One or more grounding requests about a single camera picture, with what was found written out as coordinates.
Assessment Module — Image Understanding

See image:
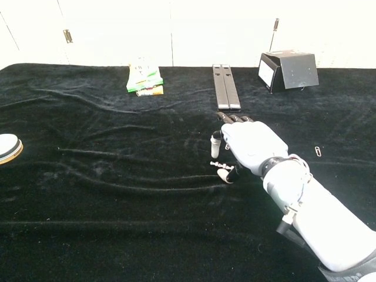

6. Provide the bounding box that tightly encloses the green snack packet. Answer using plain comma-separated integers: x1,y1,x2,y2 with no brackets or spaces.
126,60,163,92

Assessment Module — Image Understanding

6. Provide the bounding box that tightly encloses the black velvet tablecloth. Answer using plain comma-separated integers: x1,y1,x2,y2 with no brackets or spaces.
0,62,376,282

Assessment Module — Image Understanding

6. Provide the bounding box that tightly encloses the orange yellow snack packet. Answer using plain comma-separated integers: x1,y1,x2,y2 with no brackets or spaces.
135,84,164,97

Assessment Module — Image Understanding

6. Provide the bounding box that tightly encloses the round tin with white lid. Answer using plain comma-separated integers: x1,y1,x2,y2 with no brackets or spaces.
0,133,24,165

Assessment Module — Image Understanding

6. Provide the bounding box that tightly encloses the black cardboard box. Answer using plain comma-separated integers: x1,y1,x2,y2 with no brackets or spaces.
257,49,320,95

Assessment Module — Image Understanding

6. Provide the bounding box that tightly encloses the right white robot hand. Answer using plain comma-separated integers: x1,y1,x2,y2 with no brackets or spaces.
210,112,291,185

